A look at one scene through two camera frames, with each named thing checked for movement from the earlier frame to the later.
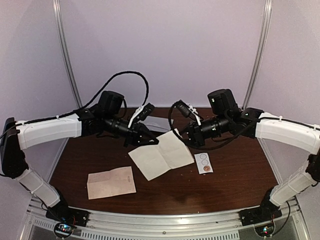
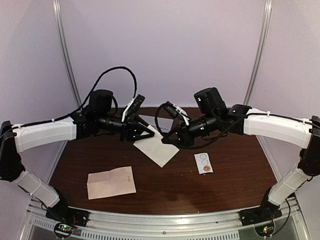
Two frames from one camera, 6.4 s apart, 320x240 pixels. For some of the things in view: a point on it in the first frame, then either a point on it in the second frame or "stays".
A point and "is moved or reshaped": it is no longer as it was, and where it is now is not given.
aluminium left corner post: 57,11 stays
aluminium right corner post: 253,79 stays
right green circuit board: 265,230 stays
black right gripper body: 199,137 to 189,138
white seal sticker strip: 203,163 stays
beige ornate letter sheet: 171,152 is moved or reshaped
